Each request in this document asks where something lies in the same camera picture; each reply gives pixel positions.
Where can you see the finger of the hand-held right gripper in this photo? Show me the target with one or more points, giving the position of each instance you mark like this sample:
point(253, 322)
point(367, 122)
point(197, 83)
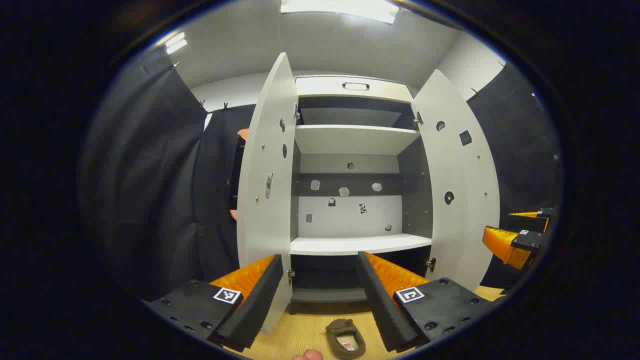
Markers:
point(532, 242)
point(530, 223)

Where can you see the black backdrop cloth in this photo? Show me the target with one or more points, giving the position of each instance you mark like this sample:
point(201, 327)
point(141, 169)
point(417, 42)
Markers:
point(520, 150)
point(160, 175)

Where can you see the cabinet door with camera sticker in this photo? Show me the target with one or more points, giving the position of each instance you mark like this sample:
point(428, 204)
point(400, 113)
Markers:
point(265, 175)

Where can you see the brown fuzzy shoe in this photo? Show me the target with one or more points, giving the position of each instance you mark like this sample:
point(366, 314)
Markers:
point(345, 340)

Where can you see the long ceiling light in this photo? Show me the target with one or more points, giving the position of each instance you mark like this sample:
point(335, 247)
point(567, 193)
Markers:
point(340, 9)

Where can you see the small ceiling light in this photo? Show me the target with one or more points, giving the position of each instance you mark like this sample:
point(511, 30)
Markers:
point(176, 43)

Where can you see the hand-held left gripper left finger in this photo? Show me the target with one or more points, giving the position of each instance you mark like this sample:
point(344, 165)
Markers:
point(255, 305)

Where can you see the white shoe cabinet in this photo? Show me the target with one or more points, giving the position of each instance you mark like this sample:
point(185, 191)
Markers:
point(350, 245)

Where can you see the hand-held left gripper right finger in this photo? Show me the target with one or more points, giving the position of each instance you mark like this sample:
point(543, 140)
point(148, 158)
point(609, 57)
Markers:
point(382, 310)

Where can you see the metal door hinge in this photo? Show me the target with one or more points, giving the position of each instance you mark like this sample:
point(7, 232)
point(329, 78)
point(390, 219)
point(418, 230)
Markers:
point(431, 264)
point(418, 118)
point(297, 113)
point(291, 276)

